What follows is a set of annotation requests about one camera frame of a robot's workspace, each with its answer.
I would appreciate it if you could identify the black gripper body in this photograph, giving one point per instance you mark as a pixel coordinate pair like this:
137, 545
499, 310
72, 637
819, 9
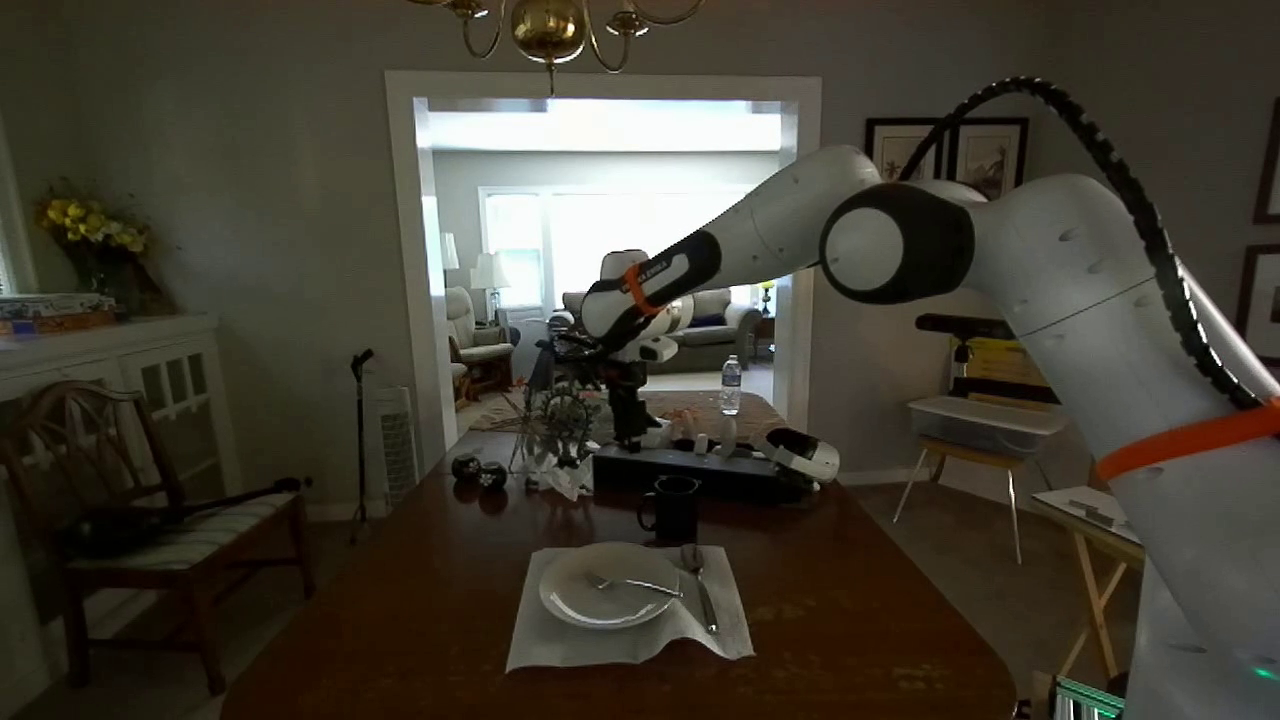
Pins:
629, 386

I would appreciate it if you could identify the black mug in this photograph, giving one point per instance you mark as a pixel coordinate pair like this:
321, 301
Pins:
675, 512

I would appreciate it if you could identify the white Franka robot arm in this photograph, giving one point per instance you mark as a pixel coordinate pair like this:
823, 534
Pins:
1066, 266

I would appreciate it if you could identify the white plate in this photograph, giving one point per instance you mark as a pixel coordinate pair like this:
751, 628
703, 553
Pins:
603, 602

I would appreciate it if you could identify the dark table centerpiece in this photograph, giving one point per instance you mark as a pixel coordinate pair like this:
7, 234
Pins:
567, 424

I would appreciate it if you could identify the dark wheeled walker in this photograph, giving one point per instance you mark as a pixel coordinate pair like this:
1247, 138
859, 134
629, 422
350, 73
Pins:
561, 372

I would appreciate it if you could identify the white folded paper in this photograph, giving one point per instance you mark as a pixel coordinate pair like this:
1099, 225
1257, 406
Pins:
567, 476

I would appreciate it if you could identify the long black case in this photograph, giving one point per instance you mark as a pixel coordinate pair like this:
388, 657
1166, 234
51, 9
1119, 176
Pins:
722, 476

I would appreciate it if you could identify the clear water bottle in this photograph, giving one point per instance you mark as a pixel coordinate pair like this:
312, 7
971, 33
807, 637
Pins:
731, 401

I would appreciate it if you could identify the grey sofa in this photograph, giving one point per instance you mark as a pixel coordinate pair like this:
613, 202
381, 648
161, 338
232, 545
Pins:
722, 332

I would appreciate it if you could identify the small black shaker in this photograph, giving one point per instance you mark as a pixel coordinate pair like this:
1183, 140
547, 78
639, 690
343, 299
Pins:
490, 476
467, 470

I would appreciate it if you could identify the pale armchair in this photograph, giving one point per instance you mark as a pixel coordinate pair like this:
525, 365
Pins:
480, 354

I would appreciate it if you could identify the white and black device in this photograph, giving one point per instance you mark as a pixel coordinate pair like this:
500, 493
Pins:
819, 463

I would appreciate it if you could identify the silver knife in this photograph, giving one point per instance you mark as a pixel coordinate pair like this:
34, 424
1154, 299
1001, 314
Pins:
703, 592

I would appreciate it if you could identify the bright window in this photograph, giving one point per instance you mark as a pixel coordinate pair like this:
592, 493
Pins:
561, 225

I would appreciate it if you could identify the white table lamp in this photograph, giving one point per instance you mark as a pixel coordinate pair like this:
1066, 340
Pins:
485, 272

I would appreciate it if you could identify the white cloth napkin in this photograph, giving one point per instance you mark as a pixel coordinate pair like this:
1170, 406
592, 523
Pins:
561, 648

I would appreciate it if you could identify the thin black cane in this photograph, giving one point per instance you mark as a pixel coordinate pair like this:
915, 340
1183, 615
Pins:
362, 443

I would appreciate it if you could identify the dark framed picture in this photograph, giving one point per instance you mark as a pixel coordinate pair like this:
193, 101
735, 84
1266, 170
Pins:
1268, 164
1266, 301
991, 157
894, 144

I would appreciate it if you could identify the yellow box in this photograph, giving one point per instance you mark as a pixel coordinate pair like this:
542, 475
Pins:
1004, 360

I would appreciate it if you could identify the brass chandelier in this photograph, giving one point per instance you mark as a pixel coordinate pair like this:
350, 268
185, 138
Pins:
549, 25

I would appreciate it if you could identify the wooden folding table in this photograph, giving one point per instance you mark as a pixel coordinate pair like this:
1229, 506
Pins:
1082, 512

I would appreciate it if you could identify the pale striped seat cushion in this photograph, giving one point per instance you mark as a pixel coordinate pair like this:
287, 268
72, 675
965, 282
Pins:
202, 530

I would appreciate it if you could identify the white glass-door cabinet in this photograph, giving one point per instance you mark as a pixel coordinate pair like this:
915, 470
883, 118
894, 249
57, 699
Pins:
161, 360

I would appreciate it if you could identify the dark wooden chair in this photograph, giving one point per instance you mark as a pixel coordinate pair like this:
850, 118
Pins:
209, 640

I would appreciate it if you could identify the teal box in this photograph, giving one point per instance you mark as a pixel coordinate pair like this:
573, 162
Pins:
1087, 702

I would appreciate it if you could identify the dark bag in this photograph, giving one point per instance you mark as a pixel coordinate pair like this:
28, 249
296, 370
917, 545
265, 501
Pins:
107, 534

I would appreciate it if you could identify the yellow flower bouquet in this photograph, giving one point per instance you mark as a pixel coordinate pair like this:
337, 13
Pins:
93, 225

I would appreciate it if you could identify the flat stack of books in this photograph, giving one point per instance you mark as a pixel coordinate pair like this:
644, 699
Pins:
45, 316

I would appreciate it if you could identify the white wall vent grille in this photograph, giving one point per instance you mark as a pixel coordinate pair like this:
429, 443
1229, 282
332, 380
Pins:
397, 452

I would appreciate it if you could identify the white door frame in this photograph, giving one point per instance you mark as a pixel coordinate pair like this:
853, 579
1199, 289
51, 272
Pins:
403, 202

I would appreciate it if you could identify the black camera bar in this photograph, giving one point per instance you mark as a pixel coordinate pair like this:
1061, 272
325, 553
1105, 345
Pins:
957, 327

